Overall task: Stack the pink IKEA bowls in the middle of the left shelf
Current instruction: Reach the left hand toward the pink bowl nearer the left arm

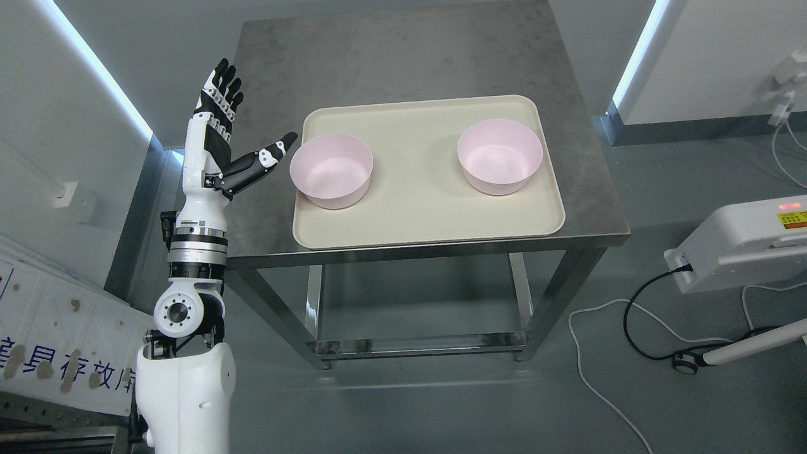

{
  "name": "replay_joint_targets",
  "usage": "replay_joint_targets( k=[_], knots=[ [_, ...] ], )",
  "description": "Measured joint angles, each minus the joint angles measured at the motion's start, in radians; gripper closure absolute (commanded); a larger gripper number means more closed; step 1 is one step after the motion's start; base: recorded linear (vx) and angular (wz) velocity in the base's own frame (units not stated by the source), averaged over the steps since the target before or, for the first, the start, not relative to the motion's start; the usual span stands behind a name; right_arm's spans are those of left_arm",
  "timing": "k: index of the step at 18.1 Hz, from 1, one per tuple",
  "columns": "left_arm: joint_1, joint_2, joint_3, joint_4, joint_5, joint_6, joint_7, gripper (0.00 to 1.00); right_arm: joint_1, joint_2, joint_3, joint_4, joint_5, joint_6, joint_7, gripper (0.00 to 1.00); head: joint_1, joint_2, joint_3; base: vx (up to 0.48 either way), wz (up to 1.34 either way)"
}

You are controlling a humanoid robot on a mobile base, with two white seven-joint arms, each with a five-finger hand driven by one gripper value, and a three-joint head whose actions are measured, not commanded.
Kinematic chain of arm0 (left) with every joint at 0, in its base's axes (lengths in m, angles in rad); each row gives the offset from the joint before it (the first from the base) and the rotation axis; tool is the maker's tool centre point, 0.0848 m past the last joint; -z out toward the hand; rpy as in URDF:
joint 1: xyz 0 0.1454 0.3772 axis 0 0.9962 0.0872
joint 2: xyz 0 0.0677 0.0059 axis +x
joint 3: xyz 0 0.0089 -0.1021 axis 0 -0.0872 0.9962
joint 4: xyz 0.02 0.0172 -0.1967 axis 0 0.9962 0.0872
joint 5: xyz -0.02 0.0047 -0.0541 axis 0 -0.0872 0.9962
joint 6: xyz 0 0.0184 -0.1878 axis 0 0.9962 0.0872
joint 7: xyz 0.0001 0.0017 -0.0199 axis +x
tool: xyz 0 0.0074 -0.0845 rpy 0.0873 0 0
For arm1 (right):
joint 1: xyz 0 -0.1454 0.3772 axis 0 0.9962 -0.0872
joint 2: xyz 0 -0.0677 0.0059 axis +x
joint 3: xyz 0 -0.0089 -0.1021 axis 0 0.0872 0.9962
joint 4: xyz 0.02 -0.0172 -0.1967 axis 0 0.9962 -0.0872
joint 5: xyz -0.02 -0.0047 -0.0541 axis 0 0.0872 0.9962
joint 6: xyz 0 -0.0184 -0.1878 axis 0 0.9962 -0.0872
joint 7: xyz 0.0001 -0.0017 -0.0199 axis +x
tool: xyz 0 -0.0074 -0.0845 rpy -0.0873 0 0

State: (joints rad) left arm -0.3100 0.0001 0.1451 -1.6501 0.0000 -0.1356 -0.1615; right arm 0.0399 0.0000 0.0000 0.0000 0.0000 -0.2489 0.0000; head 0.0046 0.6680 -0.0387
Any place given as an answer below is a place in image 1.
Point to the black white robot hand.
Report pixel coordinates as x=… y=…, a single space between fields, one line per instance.
x=208 y=163

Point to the pink bowl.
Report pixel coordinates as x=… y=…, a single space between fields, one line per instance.
x=333 y=171
x=499 y=156

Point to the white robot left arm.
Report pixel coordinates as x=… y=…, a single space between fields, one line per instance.
x=185 y=372

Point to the beige plastic tray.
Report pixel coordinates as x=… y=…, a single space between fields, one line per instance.
x=417 y=192

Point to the white sign board blue characters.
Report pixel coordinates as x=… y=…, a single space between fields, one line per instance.
x=64 y=341

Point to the stainless steel table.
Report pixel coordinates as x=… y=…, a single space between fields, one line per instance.
x=291 y=66

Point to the white machine with red light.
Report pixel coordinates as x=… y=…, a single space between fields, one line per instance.
x=742 y=244

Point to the white wall socket left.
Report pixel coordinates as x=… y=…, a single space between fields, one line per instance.
x=66 y=198

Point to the white wall plug right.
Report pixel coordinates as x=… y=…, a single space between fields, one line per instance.
x=789 y=75

